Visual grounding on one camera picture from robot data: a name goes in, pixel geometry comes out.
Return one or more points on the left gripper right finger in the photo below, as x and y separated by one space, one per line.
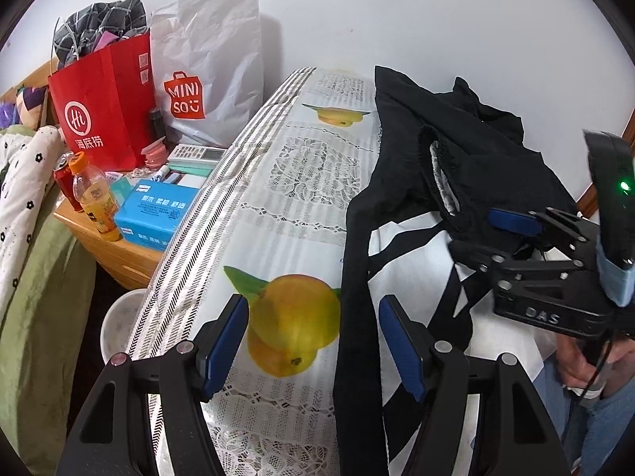
515 435

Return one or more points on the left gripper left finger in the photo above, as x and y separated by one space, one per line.
112 433

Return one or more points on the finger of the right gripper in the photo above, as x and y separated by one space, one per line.
474 256
514 222

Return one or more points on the black white blue jacket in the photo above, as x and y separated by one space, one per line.
445 160

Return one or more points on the person's right hand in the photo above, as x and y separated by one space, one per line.
576 372

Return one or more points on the white round stool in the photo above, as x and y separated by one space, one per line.
118 323

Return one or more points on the green bed sheet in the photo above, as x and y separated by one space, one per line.
41 336

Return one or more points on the wooden bedside table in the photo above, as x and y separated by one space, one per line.
131 265

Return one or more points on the blue tissue box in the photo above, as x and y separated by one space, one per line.
152 212

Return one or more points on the fruit print tablecloth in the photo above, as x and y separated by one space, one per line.
274 207

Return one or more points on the orange juice bottle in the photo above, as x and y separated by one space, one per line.
91 189

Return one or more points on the red soda can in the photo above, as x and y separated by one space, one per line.
64 179

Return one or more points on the pink small container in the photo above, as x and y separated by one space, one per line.
155 154

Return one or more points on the white remote control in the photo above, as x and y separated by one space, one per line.
195 155

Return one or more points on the white flower print quilt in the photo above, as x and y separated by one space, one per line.
27 162

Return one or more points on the red paper shopping bag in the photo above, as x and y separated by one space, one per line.
103 102

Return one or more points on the white Miniso plastic bag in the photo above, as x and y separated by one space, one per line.
208 68

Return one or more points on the grey plaid cloth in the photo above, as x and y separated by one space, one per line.
96 26

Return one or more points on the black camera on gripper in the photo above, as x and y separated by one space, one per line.
616 227

